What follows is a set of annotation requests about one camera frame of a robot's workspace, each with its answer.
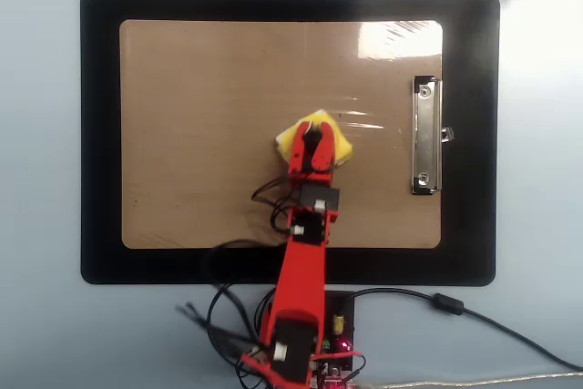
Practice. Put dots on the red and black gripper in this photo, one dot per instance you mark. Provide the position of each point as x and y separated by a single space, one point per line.
319 197

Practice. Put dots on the black round sponge knob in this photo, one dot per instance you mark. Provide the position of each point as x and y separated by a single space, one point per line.
315 139

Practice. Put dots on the yellow and white sponge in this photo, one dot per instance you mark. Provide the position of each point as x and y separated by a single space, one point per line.
344 147

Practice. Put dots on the red robot arm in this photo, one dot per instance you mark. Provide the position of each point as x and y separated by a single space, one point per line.
300 270

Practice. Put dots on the black robot base controller board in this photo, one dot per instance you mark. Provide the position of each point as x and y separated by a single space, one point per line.
346 311

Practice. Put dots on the brown clipboard board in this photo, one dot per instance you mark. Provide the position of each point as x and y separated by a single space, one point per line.
205 88

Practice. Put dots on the silver metal clipboard clip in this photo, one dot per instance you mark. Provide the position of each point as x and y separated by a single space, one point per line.
427 134

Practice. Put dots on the black rectangular desk mat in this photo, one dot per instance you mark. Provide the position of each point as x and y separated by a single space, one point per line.
100 134

